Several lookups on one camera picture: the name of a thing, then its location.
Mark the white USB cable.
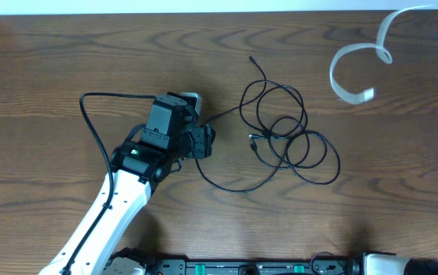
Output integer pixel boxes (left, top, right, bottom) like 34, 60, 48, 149
329, 0, 438, 105

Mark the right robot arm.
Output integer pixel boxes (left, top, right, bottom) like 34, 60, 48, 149
344, 251, 438, 275

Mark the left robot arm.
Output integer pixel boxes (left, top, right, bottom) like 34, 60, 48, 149
41, 92, 215, 274

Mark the black USB-A cable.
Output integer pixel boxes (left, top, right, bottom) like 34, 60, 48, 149
195, 79, 341, 193

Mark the black USB-C cable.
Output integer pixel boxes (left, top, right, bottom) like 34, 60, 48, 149
203, 55, 311, 169

